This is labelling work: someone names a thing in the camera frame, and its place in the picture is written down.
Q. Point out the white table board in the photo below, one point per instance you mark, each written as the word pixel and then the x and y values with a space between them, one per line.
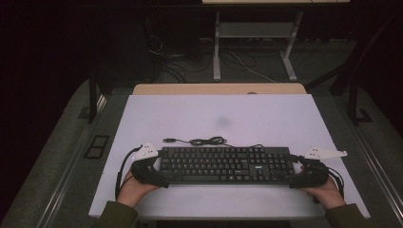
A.
pixel 221 110

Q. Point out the person's left hand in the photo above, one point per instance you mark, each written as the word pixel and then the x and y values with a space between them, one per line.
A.
pixel 133 191

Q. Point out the metal floor rail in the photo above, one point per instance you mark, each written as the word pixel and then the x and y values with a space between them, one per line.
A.
pixel 63 186
pixel 377 167

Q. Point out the black computer keyboard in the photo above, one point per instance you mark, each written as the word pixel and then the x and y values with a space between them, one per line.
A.
pixel 221 166

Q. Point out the black metal stand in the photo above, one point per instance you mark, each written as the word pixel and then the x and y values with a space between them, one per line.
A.
pixel 353 101
pixel 92 98

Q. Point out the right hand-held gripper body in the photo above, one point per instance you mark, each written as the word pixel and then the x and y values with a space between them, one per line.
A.
pixel 313 174

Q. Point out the person's right hand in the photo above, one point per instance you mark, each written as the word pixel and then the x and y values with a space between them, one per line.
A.
pixel 326 194

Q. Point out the white metal desk frame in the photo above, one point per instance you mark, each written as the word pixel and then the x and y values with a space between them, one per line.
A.
pixel 253 30

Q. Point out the black floor socket plate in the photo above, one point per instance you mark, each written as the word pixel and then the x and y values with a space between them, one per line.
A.
pixel 96 146

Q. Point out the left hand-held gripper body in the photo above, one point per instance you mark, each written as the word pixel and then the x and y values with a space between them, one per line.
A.
pixel 144 167

